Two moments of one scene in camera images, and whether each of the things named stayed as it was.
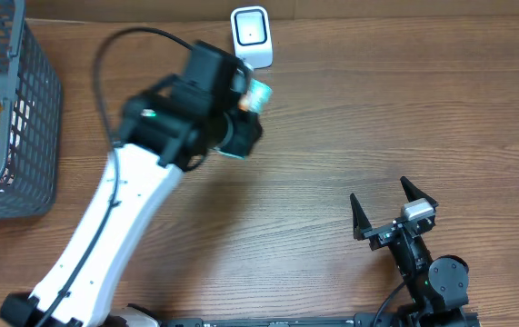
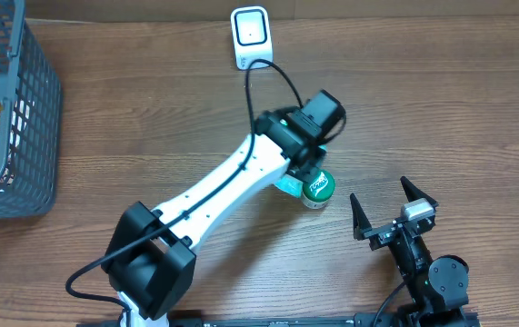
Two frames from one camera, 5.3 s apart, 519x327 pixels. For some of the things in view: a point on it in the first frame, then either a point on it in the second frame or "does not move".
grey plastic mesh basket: [8, 64] does not move
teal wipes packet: [254, 99] -> [291, 185]
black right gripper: [391, 228] does not move
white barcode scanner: [252, 35] does not move
